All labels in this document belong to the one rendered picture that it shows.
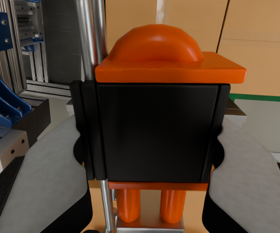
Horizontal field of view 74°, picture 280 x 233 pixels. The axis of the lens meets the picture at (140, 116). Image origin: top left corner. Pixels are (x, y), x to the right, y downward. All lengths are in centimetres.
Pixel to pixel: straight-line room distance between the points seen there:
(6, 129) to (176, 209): 43
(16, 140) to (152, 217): 36
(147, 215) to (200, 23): 64
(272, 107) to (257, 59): 87
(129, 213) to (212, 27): 66
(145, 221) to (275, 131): 164
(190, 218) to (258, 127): 124
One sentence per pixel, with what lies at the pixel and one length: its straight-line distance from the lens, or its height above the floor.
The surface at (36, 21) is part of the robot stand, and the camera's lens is 101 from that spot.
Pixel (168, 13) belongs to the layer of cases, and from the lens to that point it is 71.
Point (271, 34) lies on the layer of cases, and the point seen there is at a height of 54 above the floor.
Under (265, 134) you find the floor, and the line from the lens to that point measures 176.
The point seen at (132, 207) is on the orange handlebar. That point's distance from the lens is 18.
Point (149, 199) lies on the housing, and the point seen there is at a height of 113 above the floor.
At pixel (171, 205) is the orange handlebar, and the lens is 18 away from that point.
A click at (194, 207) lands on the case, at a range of 53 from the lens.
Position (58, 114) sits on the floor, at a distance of 158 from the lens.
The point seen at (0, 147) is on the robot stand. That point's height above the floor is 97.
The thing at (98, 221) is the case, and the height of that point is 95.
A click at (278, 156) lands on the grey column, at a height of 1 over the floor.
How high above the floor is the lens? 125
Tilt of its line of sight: 62 degrees down
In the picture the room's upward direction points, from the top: 175 degrees counter-clockwise
